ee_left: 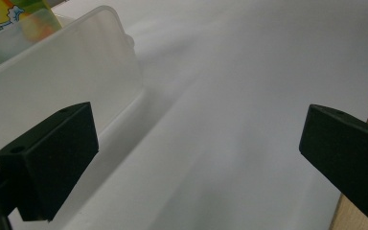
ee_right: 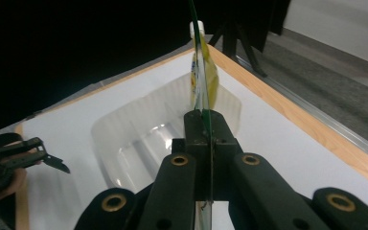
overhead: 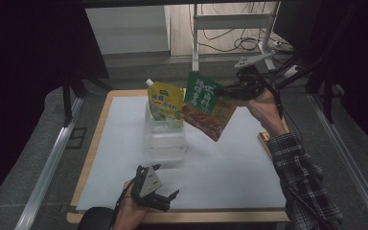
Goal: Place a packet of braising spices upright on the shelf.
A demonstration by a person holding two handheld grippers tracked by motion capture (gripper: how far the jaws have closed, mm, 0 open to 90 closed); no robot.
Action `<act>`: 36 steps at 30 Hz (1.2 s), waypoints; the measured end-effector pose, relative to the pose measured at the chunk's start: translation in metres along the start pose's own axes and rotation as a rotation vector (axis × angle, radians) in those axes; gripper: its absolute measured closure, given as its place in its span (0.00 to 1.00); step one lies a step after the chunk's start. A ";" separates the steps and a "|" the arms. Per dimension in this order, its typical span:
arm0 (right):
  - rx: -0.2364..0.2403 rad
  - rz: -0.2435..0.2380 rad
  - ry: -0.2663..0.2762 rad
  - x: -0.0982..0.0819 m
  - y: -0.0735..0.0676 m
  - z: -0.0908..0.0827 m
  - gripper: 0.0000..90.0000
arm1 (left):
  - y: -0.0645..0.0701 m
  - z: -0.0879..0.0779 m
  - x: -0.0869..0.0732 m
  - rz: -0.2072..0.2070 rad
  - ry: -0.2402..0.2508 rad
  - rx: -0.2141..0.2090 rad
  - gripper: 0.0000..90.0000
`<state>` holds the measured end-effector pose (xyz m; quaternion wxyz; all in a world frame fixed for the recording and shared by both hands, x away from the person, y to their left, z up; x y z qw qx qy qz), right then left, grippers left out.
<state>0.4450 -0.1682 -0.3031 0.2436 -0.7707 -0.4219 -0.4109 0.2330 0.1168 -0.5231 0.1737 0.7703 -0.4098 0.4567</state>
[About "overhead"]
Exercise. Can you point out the wooden table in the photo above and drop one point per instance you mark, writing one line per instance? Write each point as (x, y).
(204, 217)

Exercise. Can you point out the person's left hand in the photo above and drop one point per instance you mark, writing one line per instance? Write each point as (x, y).
(131, 214)

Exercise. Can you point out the white table mat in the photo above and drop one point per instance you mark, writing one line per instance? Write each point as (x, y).
(220, 175)

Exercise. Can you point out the green and tan seasoning packet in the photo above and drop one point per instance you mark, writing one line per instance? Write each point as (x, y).
(204, 99)

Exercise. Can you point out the yellow and maroon spice box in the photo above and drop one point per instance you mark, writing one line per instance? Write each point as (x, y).
(263, 139)

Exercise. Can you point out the black stand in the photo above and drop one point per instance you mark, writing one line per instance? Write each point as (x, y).
(67, 102)

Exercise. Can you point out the clear plastic container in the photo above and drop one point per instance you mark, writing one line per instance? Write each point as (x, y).
(164, 140)

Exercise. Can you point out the black tripod legs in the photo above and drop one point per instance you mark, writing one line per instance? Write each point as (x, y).
(300, 73)

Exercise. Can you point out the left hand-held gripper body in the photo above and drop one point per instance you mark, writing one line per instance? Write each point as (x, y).
(148, 187)

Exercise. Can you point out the person's right hand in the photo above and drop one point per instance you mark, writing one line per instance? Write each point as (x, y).
(265, 111)

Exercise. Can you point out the yellow spouted seasoning pouch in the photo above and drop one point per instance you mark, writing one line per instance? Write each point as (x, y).
(166, 100)

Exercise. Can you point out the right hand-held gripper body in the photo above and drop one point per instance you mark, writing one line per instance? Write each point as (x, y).
(249, 84)

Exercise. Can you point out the aluminium rail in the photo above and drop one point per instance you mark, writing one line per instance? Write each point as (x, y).
(345, 153)
(48, 169)

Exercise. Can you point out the white metal stand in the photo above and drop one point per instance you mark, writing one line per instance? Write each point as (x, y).
(230, 21)

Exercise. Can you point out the white board panel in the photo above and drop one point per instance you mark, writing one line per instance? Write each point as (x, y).
(127, 30)

